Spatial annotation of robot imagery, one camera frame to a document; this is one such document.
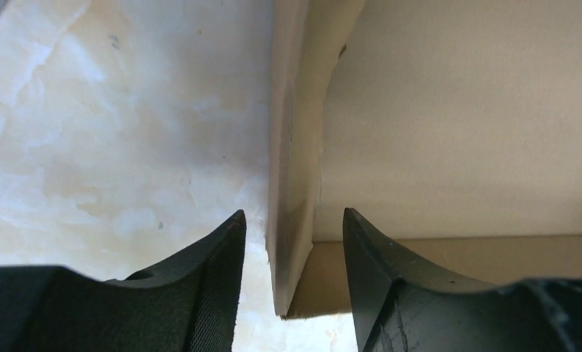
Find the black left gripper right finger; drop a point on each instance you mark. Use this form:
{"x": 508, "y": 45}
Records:
{"x": 402, "y": 301}

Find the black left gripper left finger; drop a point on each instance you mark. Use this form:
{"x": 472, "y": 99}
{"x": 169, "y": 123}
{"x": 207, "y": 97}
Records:
{"x": 186, "y": 302}

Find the brown cardboard box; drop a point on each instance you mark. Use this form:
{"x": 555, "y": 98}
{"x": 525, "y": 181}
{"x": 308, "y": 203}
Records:
{"x": 455, "y": 127}

